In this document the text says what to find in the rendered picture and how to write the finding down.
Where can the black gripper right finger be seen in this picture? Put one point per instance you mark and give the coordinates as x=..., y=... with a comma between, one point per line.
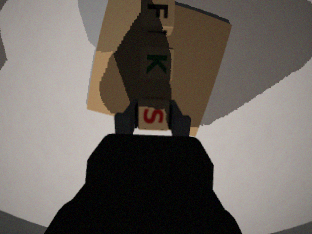
x=181, y=124

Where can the tan flat mat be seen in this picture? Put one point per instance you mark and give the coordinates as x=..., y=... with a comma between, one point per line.
x=199, y=43

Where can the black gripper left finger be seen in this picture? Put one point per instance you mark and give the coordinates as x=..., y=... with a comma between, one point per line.
x=126, y=122

